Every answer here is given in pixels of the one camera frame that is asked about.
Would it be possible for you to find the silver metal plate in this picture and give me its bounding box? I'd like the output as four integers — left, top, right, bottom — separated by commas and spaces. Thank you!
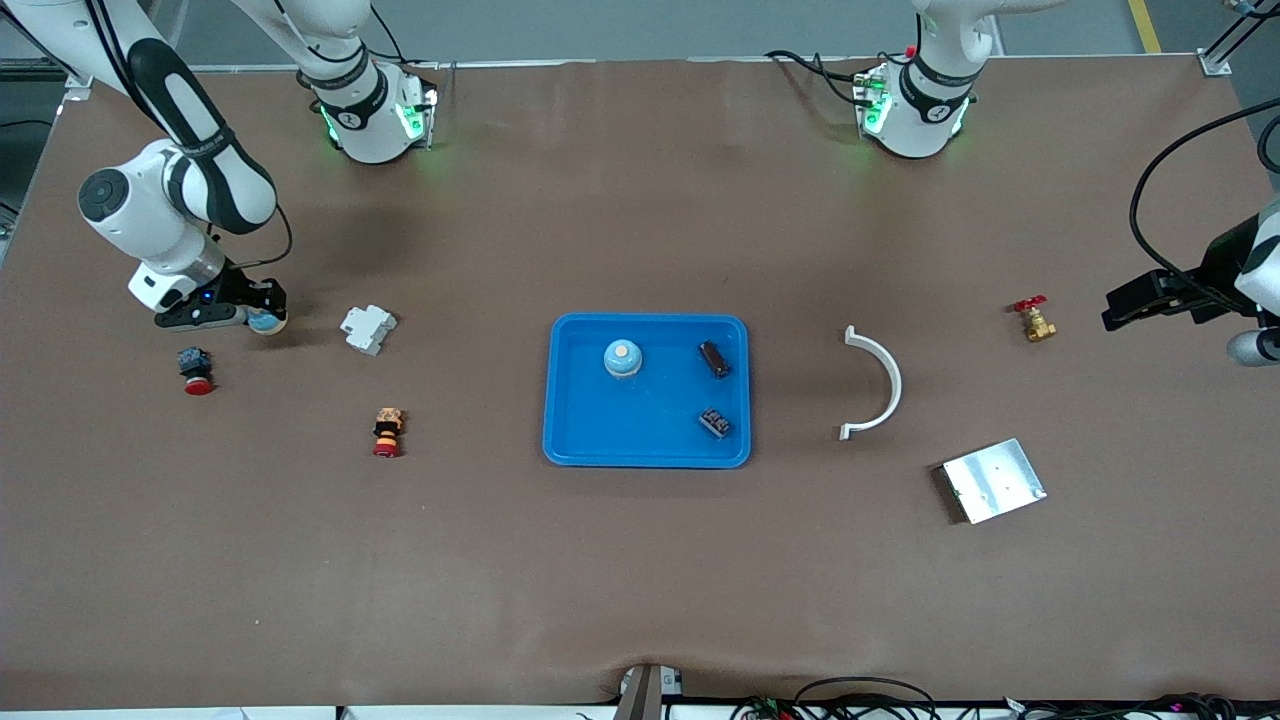
940, 438, 1048, 525

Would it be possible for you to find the blue plastic tray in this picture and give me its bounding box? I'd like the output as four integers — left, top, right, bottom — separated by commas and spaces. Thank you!
542, 312, 752, 470

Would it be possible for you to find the white circuit breaker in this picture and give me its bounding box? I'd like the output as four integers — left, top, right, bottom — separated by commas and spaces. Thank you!
340, 304, 398, 357

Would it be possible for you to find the black arm base cable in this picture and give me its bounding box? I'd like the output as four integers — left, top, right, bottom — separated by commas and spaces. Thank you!
372, 8, 441, 73
765, 48, 876, 109

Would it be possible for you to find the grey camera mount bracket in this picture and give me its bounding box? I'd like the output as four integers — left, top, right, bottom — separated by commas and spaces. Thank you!
615, 663, 683, 720

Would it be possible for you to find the black cable loop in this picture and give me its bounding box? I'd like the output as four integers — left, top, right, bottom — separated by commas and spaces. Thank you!
795, 677, 941, 720

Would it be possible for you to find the white curved plastic clip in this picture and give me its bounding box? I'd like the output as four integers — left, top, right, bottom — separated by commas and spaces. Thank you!
838, 325, 904, 442

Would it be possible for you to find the brown table cover mat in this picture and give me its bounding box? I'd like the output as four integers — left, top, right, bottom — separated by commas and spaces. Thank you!
0, 55, 1280, 711

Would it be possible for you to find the brass valve red handle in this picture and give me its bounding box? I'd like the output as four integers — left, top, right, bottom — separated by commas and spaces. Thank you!
1013, 295, 1058, 344

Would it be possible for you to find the black cable bundle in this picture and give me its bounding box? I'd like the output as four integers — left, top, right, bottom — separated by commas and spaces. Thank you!
1000, 692, 1241, 720

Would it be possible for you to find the red emergency stop button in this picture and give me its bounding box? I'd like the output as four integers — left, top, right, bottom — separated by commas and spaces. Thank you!
177, 346, 215, 397

